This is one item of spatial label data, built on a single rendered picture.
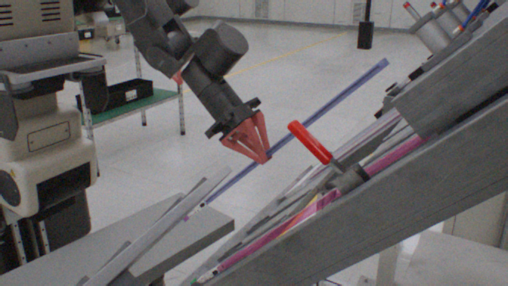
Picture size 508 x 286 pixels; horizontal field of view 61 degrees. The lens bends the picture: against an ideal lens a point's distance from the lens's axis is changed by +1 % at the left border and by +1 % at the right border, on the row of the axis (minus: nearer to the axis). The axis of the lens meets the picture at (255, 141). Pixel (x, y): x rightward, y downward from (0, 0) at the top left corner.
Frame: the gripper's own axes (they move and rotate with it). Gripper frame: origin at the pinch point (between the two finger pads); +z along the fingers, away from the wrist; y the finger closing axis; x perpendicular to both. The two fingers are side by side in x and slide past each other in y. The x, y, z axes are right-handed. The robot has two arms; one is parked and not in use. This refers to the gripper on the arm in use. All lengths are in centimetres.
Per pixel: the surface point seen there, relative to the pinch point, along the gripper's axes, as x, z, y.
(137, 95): 179, -98, 163
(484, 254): -1, 50, 45
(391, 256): 44, 56, 84
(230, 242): 24.2, 9.2, 5.0
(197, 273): 24.2, 9.2, -6.3
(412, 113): -29.3, 5.9, -16.6
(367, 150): 8, 14, 47
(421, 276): 8, 42, 29
